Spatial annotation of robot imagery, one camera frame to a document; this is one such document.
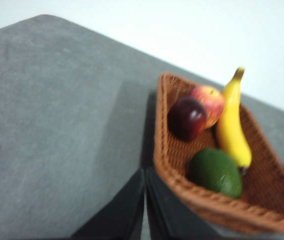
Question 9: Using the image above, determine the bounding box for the red yellow apple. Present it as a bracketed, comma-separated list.
[190, 85, 225, 130]

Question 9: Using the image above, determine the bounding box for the dark red plum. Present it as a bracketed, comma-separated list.
[168, 96, 207, 143]

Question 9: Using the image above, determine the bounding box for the yellow banana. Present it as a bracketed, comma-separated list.
[215, 66, 252, 176]

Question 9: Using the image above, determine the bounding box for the green avocado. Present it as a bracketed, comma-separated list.
[186, 147, 243, 200]

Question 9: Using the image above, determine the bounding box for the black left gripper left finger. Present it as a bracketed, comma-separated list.
[70, 167, 146, 240]

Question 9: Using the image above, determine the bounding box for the brown wicker basket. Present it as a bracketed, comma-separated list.
[153, 72, 284, 237]

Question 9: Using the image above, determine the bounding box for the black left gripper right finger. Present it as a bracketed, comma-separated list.
[145, 166, 230, 240]

